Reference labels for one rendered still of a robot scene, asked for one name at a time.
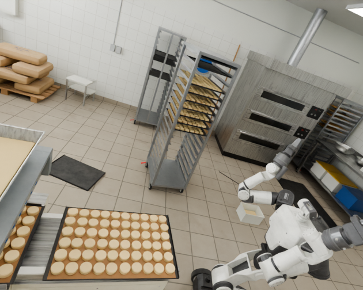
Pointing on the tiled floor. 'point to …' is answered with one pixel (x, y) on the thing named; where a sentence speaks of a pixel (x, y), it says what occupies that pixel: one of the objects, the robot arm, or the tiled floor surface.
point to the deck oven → (272, 109)
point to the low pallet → (23, 91)
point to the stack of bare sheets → (75, 172)
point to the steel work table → (350, 160)
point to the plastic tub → (249, 213)
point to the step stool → (79, 87)
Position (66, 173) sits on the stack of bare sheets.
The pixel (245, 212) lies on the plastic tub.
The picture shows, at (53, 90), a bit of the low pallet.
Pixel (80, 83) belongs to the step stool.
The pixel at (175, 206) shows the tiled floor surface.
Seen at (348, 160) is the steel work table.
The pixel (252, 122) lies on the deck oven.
